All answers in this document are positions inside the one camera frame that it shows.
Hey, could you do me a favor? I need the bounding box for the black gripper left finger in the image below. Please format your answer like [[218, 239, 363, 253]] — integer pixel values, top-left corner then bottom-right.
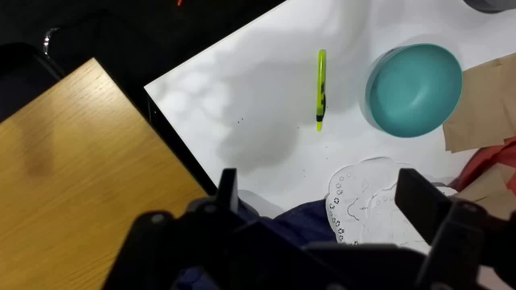
[[216, 168, 239, 211]]

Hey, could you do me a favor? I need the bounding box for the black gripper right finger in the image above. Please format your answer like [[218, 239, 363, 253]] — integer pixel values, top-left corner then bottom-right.
[[395, 168, 452, 244]]

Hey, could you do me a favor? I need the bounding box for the green highlighter pen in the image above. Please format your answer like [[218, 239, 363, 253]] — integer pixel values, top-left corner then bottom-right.
[[316, 50, 326, 133]]

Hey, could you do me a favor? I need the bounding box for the teal bowl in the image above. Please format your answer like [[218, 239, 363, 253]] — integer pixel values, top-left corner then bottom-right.
[[365, 44, 463, 139]]

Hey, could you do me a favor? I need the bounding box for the white lace doily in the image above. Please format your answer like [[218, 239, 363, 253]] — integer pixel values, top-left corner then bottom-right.
[[326, 157, 458, 253]]

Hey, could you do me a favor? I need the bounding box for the small brown paper napkin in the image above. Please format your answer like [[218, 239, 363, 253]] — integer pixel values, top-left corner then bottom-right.
[[456, 165, 516, 221]]

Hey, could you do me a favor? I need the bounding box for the red orange cloth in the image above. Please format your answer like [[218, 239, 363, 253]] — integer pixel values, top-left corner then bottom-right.
[[452, 137, 516, 191]]

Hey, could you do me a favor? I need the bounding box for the navy blue cloth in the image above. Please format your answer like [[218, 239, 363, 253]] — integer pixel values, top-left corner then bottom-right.
[[171, 200, 336, 290]]

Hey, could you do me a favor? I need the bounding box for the wooden yellow table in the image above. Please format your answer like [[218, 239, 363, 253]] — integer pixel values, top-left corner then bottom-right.
[[0, 60, 203, 290]]

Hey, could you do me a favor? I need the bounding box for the grey duct tape roll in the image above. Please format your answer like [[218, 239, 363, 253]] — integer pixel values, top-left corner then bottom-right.
[[465, 0, 516, 13]]

